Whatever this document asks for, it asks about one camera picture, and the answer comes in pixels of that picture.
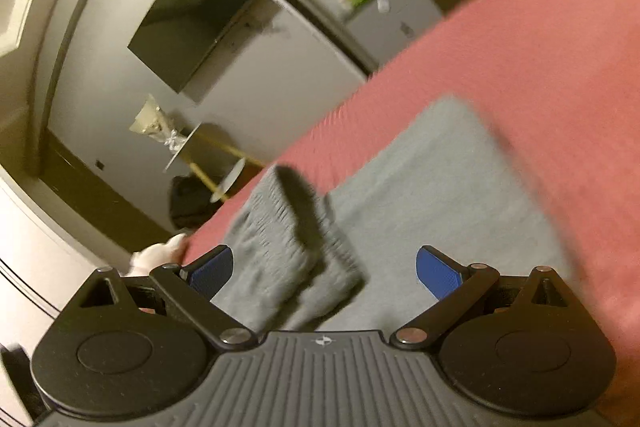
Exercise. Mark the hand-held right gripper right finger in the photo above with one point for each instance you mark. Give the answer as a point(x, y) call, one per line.
point(440, 272)

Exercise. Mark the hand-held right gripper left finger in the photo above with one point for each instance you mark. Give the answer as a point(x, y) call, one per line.
point(214, 272)

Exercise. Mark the grey pants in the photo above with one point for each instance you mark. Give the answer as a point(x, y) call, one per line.
point(430, 207)

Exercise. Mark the pink plush pillow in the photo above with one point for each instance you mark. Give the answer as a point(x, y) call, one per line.
point(157, 254)

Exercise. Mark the black bag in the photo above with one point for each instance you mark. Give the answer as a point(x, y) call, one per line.
point(190, 204)

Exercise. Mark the yellow round side table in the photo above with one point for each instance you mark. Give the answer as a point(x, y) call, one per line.
point(210, 157)

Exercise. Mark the cream bag on side table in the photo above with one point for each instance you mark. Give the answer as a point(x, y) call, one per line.
point(155, 124)

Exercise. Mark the pink ribbed blanket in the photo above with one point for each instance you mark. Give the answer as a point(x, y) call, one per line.
point(540, 57)

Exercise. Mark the grey cabinet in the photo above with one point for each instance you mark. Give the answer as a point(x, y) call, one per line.
point(395, 14)

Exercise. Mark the black wall television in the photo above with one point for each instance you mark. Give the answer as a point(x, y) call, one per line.
point(192, 14)

